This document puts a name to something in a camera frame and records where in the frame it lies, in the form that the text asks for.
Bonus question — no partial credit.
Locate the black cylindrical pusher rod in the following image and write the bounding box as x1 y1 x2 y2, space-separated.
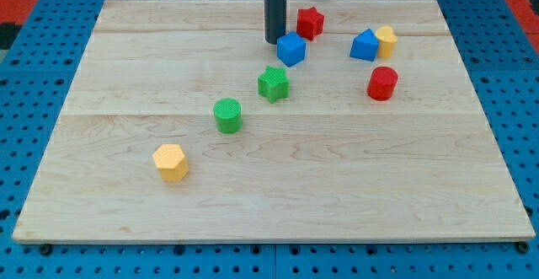
264 0 287 45

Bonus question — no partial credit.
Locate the red star block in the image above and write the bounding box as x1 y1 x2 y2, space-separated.
296 7 325 41

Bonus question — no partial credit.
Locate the green star block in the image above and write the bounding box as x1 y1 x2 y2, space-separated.
258 66 290 104

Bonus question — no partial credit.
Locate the blue cube block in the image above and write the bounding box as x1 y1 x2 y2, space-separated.
276 32 307 67

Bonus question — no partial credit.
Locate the blue triangle block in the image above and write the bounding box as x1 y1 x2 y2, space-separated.
350 29 379 62

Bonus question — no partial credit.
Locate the yellow heart block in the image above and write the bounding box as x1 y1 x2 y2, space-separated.
375 25 398 58

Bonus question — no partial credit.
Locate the green cylinder block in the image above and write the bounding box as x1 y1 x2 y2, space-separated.
213 98 243 134

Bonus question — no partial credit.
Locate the red cylinder block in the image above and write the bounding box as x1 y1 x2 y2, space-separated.
366 67 398 101

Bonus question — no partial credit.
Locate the light wooden board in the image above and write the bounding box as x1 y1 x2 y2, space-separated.
13 0 536 244

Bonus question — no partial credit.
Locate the yellow hexagon block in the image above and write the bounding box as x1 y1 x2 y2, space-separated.
152 144 189 182

